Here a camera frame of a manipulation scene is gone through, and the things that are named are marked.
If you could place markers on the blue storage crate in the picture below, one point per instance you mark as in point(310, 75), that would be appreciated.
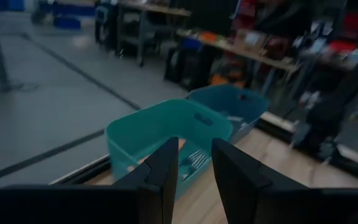
point(67, 22)

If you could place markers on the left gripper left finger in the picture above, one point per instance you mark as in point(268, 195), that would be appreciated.
point(163, 168)

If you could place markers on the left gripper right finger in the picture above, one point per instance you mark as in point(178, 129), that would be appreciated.
point(235, 174)

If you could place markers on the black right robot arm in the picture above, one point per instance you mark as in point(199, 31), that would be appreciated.
point(325, 115)

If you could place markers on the teal plastic bin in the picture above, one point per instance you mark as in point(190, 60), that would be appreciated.
point(166, 124)

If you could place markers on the blue plastic bin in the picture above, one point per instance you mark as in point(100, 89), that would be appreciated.
point(225, 99)

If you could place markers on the cluttered wooden workbench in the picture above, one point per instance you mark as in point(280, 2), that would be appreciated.
point(259, 53)

